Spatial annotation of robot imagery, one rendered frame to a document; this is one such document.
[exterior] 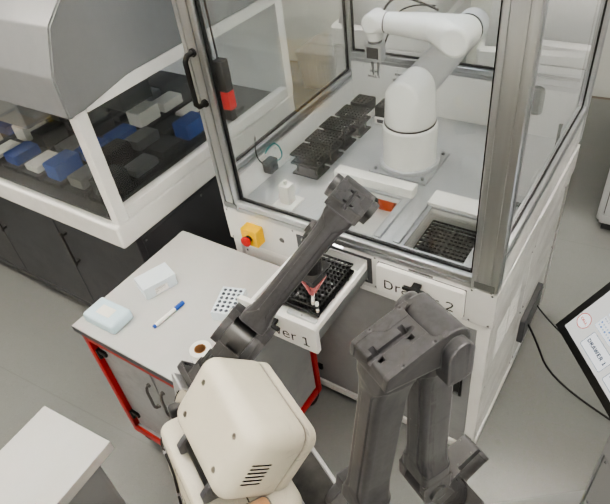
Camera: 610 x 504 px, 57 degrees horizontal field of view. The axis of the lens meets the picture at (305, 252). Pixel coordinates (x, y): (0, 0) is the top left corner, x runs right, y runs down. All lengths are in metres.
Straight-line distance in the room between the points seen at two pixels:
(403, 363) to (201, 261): 1.59
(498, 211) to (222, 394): 0.87
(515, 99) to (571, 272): 1.99
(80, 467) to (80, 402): 1.20
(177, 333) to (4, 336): 1.67
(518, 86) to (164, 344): 1.30
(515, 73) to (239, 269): 1.22
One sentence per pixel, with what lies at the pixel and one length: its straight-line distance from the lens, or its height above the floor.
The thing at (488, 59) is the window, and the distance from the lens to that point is 1.36.
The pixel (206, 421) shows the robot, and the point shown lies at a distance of 1.00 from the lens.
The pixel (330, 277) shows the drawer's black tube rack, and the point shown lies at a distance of 1.82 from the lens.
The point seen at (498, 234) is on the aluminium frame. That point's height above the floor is 1.16.
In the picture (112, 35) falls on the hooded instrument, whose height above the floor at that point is 1.54.
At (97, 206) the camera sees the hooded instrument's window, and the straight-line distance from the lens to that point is 2.27.
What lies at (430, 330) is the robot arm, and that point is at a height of 1.62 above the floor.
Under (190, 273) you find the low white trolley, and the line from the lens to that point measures 2.16.
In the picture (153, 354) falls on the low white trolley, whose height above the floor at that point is 0.76.
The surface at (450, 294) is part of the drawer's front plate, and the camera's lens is 1.75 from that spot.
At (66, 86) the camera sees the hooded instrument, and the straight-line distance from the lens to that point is 2.00.
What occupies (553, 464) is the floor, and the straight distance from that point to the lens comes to 2.53.
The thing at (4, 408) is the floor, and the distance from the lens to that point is 3.13.
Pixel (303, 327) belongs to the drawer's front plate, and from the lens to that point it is 1.65.
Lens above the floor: 2.15
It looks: 41 degrees down
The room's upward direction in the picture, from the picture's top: 8 degrees counter-clockwise
